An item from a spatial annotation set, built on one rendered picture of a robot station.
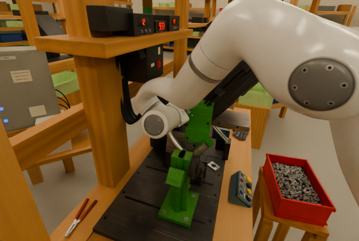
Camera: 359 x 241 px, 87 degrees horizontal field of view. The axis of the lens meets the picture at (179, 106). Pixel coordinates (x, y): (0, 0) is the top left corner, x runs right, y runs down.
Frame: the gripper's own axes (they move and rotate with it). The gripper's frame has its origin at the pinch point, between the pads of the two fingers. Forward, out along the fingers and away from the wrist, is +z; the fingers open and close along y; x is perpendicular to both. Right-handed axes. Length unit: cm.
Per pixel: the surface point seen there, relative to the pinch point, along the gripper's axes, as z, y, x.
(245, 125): 18.2, -23.6, -18.1
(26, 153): -40, 14, 34
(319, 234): 8, -77, -17
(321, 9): 761, 38, -445
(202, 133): 5.7, -14.1, -0.6
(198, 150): 2.5, -19.1, 4.8
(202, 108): 5.1, -4.5, -7.5
